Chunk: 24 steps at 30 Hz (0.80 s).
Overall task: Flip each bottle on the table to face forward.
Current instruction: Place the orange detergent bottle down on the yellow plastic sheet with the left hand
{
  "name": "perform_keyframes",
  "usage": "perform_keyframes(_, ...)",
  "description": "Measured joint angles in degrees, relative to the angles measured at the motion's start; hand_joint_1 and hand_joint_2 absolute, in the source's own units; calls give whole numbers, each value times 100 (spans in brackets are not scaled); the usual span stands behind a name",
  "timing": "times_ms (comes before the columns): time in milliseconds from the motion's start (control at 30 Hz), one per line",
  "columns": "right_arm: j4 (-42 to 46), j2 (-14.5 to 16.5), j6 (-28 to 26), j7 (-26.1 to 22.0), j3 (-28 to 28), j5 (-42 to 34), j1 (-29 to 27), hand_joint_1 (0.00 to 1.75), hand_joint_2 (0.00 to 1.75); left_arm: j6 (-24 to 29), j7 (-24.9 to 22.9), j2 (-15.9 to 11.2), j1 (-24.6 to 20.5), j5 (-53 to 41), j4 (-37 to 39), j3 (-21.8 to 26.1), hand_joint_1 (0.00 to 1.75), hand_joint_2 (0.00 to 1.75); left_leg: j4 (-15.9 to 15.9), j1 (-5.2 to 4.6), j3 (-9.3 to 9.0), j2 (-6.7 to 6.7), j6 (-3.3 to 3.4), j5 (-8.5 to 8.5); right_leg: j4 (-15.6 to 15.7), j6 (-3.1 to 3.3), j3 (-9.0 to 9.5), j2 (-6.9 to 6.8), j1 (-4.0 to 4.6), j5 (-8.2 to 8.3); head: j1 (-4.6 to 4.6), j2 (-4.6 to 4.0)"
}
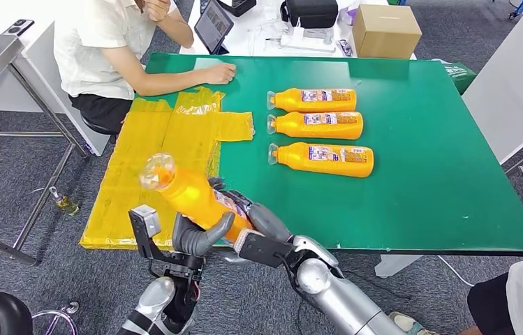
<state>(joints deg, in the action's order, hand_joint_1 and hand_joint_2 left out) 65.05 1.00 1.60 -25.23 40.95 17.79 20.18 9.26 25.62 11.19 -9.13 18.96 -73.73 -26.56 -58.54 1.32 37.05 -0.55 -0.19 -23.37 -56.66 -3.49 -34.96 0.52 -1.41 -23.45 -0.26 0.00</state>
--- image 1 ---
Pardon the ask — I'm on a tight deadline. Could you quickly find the small glass bottle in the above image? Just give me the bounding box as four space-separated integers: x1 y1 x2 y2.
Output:
48 186 80 217

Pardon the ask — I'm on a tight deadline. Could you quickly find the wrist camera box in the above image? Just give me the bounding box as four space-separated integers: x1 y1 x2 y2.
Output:
234 228 295 269
128 204 163 260

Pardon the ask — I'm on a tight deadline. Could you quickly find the large white table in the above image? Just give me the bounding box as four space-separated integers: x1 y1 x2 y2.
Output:
459 2 523 165

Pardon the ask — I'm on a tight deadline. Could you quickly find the black flat device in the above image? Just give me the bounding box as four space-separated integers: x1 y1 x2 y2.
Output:
216 0 258 18

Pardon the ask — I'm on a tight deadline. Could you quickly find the small purple packet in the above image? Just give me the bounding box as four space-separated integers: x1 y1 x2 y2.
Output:
334 38 353 58

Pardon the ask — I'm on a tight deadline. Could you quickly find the yellow taped cardboard mat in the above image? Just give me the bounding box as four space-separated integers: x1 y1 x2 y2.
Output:
79 87 256 251

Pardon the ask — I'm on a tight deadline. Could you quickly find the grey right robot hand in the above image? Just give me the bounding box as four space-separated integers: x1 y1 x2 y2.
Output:
207 177 293 243

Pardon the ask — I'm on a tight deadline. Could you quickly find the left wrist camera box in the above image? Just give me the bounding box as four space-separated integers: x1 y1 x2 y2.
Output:
128 204 163 260

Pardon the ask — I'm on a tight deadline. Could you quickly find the white floor cable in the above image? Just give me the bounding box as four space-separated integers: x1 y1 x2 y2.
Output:
436 255 476 288

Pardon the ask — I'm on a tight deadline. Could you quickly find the black smartphone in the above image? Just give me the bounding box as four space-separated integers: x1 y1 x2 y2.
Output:
1 19 35 38

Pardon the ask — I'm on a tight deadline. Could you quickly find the white table leg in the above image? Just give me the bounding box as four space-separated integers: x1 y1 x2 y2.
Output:
374 254 424 279

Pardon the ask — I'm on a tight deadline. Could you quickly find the person's left hand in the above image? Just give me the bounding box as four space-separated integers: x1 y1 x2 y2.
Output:
144 0 172 23

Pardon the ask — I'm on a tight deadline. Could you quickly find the black stool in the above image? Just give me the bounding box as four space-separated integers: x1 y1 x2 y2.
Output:
79 114 119 137

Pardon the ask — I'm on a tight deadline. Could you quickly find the clear bag with purple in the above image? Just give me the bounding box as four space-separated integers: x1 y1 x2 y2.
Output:
337 4 360 27

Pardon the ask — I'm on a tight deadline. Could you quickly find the black tablet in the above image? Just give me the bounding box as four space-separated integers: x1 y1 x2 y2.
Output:
193 0 235 56

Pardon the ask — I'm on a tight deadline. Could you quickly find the orange detergent bottle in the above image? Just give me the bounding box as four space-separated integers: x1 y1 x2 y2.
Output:
266 111 364 141
266 88 358 114
139 153 255 244
267 142 376 179

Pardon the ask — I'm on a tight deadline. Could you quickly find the black carry bag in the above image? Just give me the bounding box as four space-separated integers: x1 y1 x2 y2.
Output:
279 0 339 30

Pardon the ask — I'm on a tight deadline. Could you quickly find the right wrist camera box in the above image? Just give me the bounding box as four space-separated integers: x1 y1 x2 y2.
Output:
234 228 295 269

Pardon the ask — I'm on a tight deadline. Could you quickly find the brown cardboard box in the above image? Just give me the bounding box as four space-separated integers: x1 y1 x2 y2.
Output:
351 3 423 61

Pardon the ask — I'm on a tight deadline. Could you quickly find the chrome caster frame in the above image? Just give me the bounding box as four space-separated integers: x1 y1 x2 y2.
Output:
31 301 80 335

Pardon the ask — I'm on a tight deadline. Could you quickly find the person's right hand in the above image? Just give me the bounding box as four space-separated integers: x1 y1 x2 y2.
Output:
205 63 237 86

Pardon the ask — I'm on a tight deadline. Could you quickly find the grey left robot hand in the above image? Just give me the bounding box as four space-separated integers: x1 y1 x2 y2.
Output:
171 211 237 258

